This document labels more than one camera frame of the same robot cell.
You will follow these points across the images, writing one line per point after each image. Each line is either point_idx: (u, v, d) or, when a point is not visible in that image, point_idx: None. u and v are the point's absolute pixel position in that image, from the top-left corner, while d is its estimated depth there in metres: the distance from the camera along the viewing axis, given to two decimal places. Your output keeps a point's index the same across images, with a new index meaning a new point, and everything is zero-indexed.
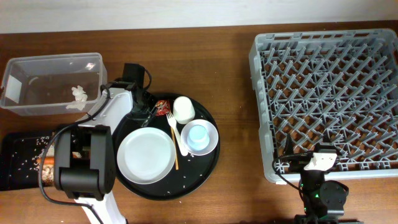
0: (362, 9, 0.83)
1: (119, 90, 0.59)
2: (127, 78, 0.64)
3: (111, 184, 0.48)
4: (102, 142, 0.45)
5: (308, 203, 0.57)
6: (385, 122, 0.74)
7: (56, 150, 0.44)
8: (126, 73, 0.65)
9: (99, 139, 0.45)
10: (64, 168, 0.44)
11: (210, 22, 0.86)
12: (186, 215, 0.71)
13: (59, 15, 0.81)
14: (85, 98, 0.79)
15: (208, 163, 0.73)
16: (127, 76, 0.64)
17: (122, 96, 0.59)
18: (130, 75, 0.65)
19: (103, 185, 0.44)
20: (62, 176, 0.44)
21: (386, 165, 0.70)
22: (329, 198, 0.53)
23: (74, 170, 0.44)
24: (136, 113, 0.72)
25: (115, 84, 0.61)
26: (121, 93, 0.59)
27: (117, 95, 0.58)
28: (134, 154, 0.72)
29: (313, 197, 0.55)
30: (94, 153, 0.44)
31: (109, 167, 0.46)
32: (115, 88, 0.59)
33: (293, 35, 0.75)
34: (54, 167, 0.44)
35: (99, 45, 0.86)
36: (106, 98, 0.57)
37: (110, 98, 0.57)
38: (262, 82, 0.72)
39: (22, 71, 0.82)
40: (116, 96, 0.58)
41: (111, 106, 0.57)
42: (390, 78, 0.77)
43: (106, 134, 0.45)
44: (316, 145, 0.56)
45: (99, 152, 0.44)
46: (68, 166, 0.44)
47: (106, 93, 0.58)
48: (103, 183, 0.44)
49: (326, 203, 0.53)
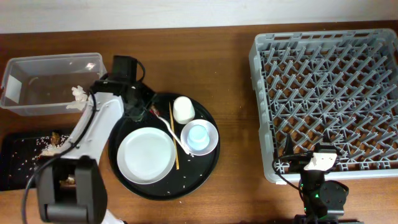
0: (363, 9, 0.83)
1: (108, 95, 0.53)
2: (115, 75, 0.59)
3: (102, 210, 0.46)
4: (86, 177, 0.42)
5: (308, 204, 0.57)
6: (385, 122, 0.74)
7: (40, 186, 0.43)
8: (115, 68, 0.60)
9: (84, 173, 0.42)
10: (50, 203, 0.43)
11: (210, 22, 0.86)
12: (186, 215, 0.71)
13: (59, 15, 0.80)
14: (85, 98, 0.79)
15: (208, 163, 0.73)
16: (117, 71, 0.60)
17: (111, 103, 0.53)
18: (121, 70, 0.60)
19: (92, 219, 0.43)
20: (49, 210, 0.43)
21: (386, 165, 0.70)
22: (329, 198, 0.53)
23: (61, 203, 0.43)
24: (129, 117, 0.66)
25: (104, 86, 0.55)
26: (109, 96, 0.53)
27: (105, 104, 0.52)
28: (134, 154, 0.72)
29: (313, 198, 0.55)
30: (79, 188, 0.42)
31: (99, 196, 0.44)
32: (102, 93, 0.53)
33: (293, 35, 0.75)
34: (40, 202, 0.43)
35: (99, 45, 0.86)
36: (92, 109, 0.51)
37: (95, 109, 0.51)
38: (262, 82, 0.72)
39: (22, 71, 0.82)
40: (103, 107, 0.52)
41: (97, 119, 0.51)
42: (390, 78, 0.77)
43: (91, 168, 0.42)
44: (316, 145, 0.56)
45: (84, 187, 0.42)
46: (53, 200, 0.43)
47: (91, 102, 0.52)
48: (92, 216, 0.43)
49: (326, 203, 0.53)
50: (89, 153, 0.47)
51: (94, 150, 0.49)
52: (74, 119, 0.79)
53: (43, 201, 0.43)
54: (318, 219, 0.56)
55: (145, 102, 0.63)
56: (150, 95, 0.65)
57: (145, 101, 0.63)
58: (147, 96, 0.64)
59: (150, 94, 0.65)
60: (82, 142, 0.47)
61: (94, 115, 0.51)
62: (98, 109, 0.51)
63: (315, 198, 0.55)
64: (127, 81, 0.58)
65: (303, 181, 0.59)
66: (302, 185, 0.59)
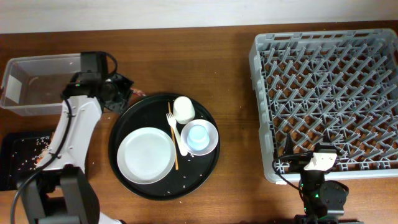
0: (362, 9, 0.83)
1: (81, 99, 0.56)
2: (86, 74, 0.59)
3: (96, 213, 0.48)
4: (73, 187, 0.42)
5: (306, 205, 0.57)
6: (385, 122, 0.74)
7: (27, 202, 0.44)
8: (84, 66, 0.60)
9: (69, 183, 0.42)
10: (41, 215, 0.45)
11: (210, 22, 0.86)
12: (186, 215, 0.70)
13: (59, 15, 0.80)
14: None
15: (208, 163, 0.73)
16: (87, 71, 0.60)
17: (87, 105, 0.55)
18: (90, 68, 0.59)
19: None
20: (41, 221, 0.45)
21: (386, 165, 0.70)
22: (329, 198, 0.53)
23: (53, 214, 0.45)
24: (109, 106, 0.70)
25: (76, 89, 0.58)
26: (84, 98, 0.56)
27: (80, 108, 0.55)
28: (134, 154, 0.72)
29: (313, 198, 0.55)
30: (69, 198, 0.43)
31: (89, 201, 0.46)
32: (74, 97, 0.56)
33: (293, 35, 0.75)
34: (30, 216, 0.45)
35: (99, 45, 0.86)
36: (68, 116, 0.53)
37: (71, 114, 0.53)
38: (262, 82, 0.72)
39: (22, 71, 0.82)
40: (79, 111, 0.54)
41: (76, 123, 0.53)
42: (390, 78, 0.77)
43: (78, 177, 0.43)
44: (316, 145, 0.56)
45: (73, 197, 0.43)
46: (44, 213, 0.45)
47: (66, 108, 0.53)
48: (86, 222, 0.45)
49: (326, 203, 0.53)
50: (72, 160, 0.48)
51: (75, 156, 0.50)
52: None
53: (33, 214, 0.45)
54: (318, 219, 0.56)
55: (123, 94, 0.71)
56: (128, 86, 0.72)
57: (122, 93, 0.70)
58: (124, 87, 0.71)
59: (128, 84, 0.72)
60: (63, 152, 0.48)
61: (73, 120, 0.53)
62: (74, 115, 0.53)
63: (315, 198, 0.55)
64: (98, 80, 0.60)
65: (303, 181, 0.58)
66: (302, 185, 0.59)
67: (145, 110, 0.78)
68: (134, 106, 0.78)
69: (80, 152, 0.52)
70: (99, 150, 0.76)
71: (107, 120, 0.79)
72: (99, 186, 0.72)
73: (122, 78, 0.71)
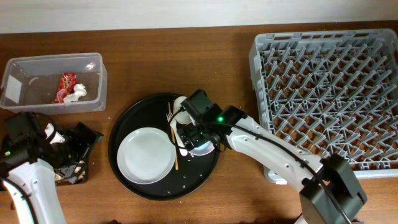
0: (363, 9, 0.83)
1: (43, 160, 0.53)
2: (18, 137, 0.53)
3: None
4: None
5: (209, 131, 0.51)
6: (385, 122, 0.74)
7: None
8: (11, 130, 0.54)
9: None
10: None
11: (209, 22, 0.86)
12: (186, 215, 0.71)
13: (58, 14, 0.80)
14: (83, 92, 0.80)
15: (208, 162, 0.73)
16: (17, 133, 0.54)
17: (37, 173, 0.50)
18: (22, 130, 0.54)
19: None
20: None
21: (385, 165, 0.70)
22: (189, 100, 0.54)
23: None
24: (45, 144, 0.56)
25: (38, 143, 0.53)
26: (27, 165, 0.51)
27: (31, 183, 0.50)
28: (134, 155, 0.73)
29: (194, 116, 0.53)
30: None
31: None
32: (15, 175, 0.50)
33: (293, 35, 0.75)
34: None
35: (99, 45, 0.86)
36: (22, 196, 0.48)
37: (26, 195, 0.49)
38: (262, 82, 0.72)
39: (22, 71, 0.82)
40: (30, 194, 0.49)
41: (37, 201, 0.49)
42: (390, 78, 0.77)
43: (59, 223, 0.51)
44: (189, 107, 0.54)
45: None
46: None
47: (18, 193, 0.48)
48: None
49: (204, 107, 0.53)
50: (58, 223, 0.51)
51: (53, 205, 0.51)
52: (74, 120, 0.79)
53: None
54: (230, 121, 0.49)
55: (48, 146, 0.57)
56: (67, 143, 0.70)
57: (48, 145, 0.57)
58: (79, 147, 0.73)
59: (84, 144, 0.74)
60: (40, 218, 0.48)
61: (32, 200, 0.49)
62: (29, 193, 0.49)
63: (202, 111, 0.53)
64: (32, 135, 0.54)
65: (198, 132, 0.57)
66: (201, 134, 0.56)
67: (145, 110, 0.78)
68: (133, 106, 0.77)
69: (53, 200, 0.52)
70: (99, 150, 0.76)
71: (107, 120, 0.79)
72: (99, 185, 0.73)
73: (25, 138, 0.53)
